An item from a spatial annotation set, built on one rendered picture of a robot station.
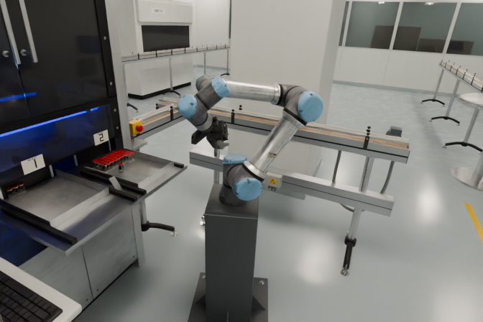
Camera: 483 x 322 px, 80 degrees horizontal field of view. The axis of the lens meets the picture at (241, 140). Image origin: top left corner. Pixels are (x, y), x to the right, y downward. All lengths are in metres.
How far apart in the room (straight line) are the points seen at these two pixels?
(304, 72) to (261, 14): 0.60
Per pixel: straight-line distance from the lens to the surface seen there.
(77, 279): 1.90
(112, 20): 1.65
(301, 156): 2.75
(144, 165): 1.60
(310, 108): 1.17
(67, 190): 1.50
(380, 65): 9.04
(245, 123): 2.12
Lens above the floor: 1.60
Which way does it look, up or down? 23 degrees down
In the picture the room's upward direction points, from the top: 3 degrees clockwise
